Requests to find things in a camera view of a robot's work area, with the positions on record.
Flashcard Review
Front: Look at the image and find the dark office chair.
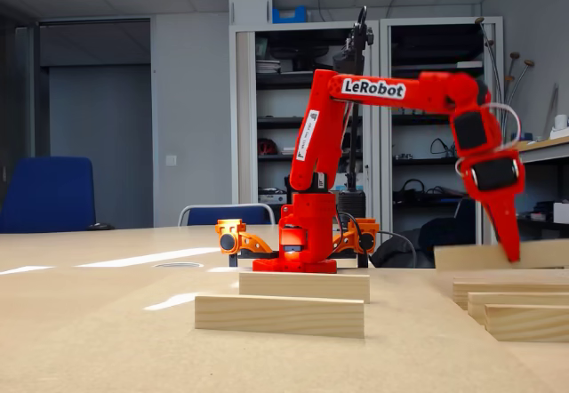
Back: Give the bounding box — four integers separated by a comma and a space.
453, 196, 477, 221

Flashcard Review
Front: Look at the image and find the grey side table wooden top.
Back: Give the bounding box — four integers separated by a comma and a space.
469, 135, 569, 248

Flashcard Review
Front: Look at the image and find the black jacket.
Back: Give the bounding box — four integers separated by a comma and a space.
370, 217, 477, 269

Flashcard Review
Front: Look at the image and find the orange table clamp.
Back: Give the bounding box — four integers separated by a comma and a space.
214, 218, 274, 269
331, 217, 381, 269

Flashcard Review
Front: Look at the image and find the black gooseneck stand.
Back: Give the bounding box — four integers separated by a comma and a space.
332, 4, 375, 229

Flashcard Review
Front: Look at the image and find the grey metal cabinet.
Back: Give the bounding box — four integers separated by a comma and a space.
380, 15, 505, 269
228, 20, 381, 234

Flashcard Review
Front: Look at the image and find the grey electronic device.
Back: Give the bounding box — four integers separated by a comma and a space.
258, 187, 288, 205

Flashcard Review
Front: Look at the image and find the blue plastic box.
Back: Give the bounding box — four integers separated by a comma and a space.
271, 5, 309, 25

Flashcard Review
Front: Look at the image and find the brown fibreboard sheet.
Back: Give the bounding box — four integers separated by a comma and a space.
0, 269, 569, 393

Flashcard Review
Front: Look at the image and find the grey door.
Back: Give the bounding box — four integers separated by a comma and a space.
38, 18, 153, 229

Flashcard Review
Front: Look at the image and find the blue office chair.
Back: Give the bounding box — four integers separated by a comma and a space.
0, 156, 97, 235

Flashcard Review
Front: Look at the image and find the black cable heap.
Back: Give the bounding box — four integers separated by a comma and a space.
393, 178, 475, 203

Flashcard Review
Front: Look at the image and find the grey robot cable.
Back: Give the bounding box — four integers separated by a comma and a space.
376, 230, 418, 269

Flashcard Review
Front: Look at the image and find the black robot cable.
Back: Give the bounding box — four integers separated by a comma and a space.
335, 209, 370, 269

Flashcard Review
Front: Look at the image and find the blue chair grey frame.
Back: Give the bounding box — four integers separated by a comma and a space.
177, 203, 276, 228

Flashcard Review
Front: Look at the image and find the white cable grommet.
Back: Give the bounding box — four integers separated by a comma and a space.
152, 261, 205, 270

